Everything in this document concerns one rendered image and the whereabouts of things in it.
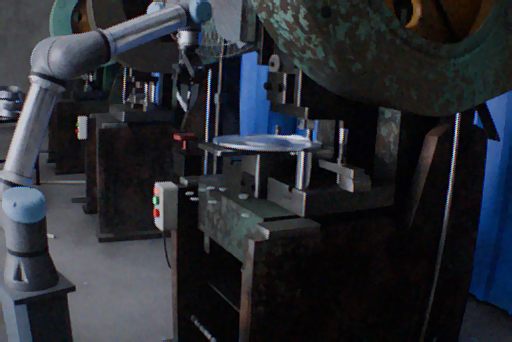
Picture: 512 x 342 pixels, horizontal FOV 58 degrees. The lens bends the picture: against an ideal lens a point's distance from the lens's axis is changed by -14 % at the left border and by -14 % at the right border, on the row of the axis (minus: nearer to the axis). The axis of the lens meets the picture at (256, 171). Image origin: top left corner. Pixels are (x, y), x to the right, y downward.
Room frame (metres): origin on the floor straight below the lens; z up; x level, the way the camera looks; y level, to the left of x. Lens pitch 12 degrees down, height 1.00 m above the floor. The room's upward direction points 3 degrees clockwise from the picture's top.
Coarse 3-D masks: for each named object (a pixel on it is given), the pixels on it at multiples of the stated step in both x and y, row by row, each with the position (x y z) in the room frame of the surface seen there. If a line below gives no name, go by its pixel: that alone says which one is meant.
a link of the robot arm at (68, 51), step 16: (192, 0) 1.46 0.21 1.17; (144, 16) 1.36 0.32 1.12; (160, 16) 1.38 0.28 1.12; (176, 16) 1.41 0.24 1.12; (192, 16) 1.44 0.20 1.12; (208, 16) 1.47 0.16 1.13; (96, 32) 1.24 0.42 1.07; (112, 32) 1.27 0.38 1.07; (128, 32) 1.30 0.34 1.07; (144, 32) 1.33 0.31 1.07; (160, 32) 1.38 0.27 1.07; (64, 48) 1.20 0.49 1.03; (80, 48) 1.20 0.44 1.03; (96, 48) 1.22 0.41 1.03; (112, 48) 1.26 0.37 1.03; (128, 48) 1.32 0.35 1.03; (64, 64) 1.20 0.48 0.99; (80, 64) 1.21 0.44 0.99; (96, 64) 1.24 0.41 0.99
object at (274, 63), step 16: (272, 64) 1.44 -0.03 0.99; (288, 64) 1.41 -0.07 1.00; (272, 80) 1.42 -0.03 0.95; (288, 80) 1.36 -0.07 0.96; (304, 80) 1.36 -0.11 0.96; (272, 96) 1.41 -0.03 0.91; (288, 96) 1.37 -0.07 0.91; (304, 96) 1.36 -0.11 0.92; (320, 96) 1.38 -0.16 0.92; (336, 96) 1.41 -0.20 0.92
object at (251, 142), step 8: (224, 136) 1.48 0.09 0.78; (232, 136) 1.50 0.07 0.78; (248, 136) 1.53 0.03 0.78; (256, 136) 1.53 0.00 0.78; (264, 136) 1.54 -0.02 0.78; (272, 136) 1.54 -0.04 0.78; (280, 136) 1.54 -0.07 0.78; (288, 136) 1.53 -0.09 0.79; (224, 144) 1.30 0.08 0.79; (232, 144) 1.34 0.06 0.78; (240, 144) 1.34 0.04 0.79; (248, 144) 1.35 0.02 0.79; (256, 144) 1.34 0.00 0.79; (264, 144) 1.34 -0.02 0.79; (272, 144) 1.34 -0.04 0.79; (280, 144) 1.35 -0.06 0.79; (288, 144) 1.37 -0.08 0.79; (296, 144) 1.39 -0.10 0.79; (304, 144) 1.40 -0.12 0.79; (312, 144) 1.41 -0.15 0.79; (320, 144) 1.36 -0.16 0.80
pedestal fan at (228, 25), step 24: (168, 0) 2.26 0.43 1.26; (216, 0) 2.20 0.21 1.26; (240, 0) 2.08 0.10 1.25; (216, 24) 2.24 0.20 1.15; (240, 24) 2.15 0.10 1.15; (216, 48) 2.22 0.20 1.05; (240, 48) 2.17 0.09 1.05; (216, 96) 2.27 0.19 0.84; (216, 120) 2.27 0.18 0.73; (216, 168) 2.26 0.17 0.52
